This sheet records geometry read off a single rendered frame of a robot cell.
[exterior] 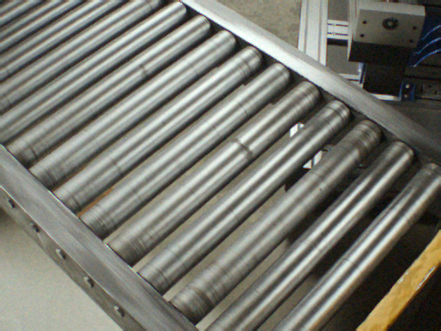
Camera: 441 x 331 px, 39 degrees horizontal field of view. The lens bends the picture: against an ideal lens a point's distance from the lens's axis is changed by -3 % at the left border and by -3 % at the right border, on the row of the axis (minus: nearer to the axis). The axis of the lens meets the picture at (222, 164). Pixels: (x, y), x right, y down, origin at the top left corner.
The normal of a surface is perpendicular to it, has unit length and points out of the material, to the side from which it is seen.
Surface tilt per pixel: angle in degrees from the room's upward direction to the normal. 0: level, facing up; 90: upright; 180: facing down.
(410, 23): 90
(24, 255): 0
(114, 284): 0
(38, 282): 0
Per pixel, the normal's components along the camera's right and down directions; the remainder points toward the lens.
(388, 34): -0.14, 0.79
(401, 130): 0.00, -0.60
